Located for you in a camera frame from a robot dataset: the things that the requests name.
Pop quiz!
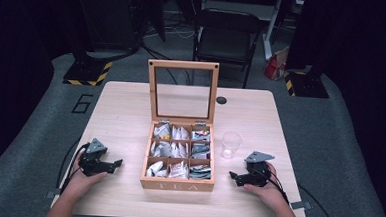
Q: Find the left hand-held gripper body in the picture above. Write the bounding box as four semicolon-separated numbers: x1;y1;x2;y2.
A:
77;137;113;178

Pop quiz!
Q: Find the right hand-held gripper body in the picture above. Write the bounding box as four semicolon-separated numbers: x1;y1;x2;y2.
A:
243;150;276;188

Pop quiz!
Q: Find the person's left hand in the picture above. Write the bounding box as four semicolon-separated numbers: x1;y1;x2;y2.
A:
65;151;109;197

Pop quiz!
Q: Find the person's right hand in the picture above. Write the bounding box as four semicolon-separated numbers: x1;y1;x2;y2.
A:
242;160;291;213

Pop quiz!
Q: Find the clear plastic cup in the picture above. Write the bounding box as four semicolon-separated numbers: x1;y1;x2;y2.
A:
220;130;244;160

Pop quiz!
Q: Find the wooden tea box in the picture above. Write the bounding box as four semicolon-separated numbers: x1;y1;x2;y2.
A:
139;58;222;194

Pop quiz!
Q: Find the pile of tea bags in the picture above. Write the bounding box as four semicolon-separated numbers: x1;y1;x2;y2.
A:
145;122;214;182

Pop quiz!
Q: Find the black stand yellow striped base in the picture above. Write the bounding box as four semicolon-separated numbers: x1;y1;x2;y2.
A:
62;0;117;88
282;0;335;100

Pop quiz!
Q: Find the red and white bag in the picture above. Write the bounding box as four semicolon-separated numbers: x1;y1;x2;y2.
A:
263;45;290;81

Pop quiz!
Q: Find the dark curtain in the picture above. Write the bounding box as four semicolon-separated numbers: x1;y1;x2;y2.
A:
281;0;386;217
0;0;75;190

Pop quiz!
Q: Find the black folding chair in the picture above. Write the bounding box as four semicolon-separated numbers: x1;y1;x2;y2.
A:
190;7;265;90

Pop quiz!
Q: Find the black equipment cabinet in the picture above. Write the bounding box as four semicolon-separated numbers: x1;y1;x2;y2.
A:
71;0;146;55

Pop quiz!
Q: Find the white desk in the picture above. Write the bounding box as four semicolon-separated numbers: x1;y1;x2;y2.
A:
198;0;305;62

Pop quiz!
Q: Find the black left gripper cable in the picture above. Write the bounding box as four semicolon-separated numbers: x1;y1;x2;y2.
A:
55;141;91;197

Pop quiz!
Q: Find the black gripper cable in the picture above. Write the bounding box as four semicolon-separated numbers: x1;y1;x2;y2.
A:
55;141;91;197
254;167;346;217

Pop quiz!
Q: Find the grey table edge bracket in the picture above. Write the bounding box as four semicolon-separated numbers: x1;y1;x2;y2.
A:
45;189;61;201
290;200;312;212

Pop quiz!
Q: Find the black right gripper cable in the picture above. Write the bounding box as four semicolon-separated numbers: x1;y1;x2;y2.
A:
254;167;346;217

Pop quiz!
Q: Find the black floor cable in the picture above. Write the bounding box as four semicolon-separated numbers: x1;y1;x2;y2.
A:
138;35;196;86

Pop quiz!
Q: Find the white floor cable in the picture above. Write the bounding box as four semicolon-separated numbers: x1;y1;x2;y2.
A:
144;23;197;42

